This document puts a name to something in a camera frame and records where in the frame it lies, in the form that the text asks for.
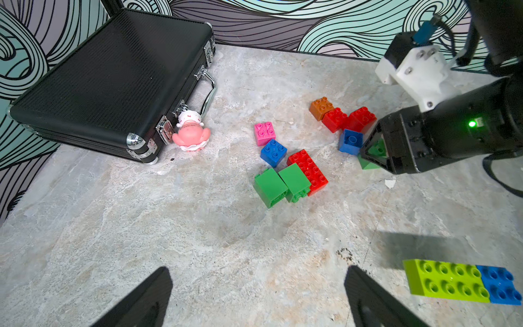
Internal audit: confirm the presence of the blue lego brick left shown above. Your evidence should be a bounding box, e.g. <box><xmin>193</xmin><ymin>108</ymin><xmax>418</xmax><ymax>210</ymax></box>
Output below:
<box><xmin>260</xmin><ymin>140</ymin><xmax>287</xmax><ymax>168</ymax></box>

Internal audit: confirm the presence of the green lego brick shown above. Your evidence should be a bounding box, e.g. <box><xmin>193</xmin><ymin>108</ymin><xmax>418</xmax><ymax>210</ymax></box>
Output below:
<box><xmin>254</xmin><ymin>168</ymin><xmax>288</xmax><ymax>208</ymax></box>
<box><xmin>358</xmin><ymin>139</ymin><xmax>387</xmax><ymax>170</ymax></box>
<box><xmin>279</xmin><ymin>163</ymin><xmax>311</xmax><ymax>203</ymax></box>

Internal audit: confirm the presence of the red lego brick back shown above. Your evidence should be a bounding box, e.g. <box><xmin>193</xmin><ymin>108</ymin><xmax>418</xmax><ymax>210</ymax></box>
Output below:
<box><xmin>322</xmin><ymin>107</ymin><xmax>377</xmax><ymax>134</ymax></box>

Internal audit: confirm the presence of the red long lego brick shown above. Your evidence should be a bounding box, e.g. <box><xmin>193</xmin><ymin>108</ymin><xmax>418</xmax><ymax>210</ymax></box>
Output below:
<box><xmin>287</xmin><ymin>149</ymin><xmax>328</xmax><ymax>197</ymax></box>

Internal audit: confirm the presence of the magenta lego brick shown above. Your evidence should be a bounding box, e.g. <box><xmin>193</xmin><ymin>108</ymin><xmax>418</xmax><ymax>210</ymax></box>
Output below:
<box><xmin>254</xmin><ymin>122</ymin><xmax>276</xmax><ymax>147</ymax></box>

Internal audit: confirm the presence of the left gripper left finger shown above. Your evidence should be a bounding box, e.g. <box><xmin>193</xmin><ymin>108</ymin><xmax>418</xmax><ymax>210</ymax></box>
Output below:
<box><xmin>93</xmin><ymin>267</ymin><xmax>173</xmax><ymax>326</ymax></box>

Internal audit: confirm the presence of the blue lego brick back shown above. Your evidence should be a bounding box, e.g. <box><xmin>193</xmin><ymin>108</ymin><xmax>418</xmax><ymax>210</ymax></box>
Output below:
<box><xmin>339</xmin><ymin>129</ymin><xmax>364</xmax><ymax>156</ymax></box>

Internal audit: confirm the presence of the lime long lego brick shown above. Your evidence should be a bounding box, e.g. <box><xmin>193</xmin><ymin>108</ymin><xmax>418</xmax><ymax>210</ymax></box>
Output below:
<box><xmin>403</xmin><ymin>259</ymin><xmax>490</xmax><ymax>303</ymax></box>

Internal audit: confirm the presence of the black case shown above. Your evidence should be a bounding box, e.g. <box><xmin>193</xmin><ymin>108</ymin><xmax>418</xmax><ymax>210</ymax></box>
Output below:
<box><xmin>9</xmin><ymin>9</ymin><xmax>215</xmax><ymax>164</ymax></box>

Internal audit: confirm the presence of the blue lego brick front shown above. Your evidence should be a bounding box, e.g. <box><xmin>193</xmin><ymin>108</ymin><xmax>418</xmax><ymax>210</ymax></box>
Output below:
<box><xmin>476</xmin><ymin>265</ymin><xmax>522</xmax><ymax>306</ymax></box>

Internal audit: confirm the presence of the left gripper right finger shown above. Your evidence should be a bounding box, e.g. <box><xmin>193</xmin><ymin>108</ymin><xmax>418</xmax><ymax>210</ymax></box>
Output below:
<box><xmin>344</xmin><ymin>265</ymin><xmax>428</xmax><ymax>327</ymax></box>

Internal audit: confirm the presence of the pink small toy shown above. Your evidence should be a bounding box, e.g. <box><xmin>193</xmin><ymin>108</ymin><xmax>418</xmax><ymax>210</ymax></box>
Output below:
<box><xmin>172</xmin><ymin>110</ymin><xmax>211</xmax><ymax>152</ymax></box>

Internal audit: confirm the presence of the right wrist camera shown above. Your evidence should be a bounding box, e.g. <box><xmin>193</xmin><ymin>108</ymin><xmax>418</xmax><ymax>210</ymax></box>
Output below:
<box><xmin>375</xmin><ymin>14</ymin><xmax>461</xmax><ymax>113</ymax></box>

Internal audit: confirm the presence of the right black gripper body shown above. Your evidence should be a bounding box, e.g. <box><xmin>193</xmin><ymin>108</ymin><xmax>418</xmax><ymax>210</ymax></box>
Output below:
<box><xmin>361</xmin><ymin>107</ymin><xmax>449</xmax><ymax>174</ymax></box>

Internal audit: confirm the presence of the orange lego brick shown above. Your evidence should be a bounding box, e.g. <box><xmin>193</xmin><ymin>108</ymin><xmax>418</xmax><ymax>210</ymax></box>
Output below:
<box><xmin>309</xmin><ymin>97</ymin><xmax>335</xmax><ymax>121</ymax></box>

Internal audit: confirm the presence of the blue lego brick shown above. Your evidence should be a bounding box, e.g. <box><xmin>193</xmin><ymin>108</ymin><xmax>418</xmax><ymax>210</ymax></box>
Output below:
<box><xmin>260</xmin><ymin>140</ymin><xmax>287</xmax><ymax>168</ymax></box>
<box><xmin>476</xmin><ymin>265</ymin><xmax>522</xmax><ymax>306</ymax></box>
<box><xmin>339</xmin><ymin>129</ymin><xmax>364</xmax><ymax>156</ymax></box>

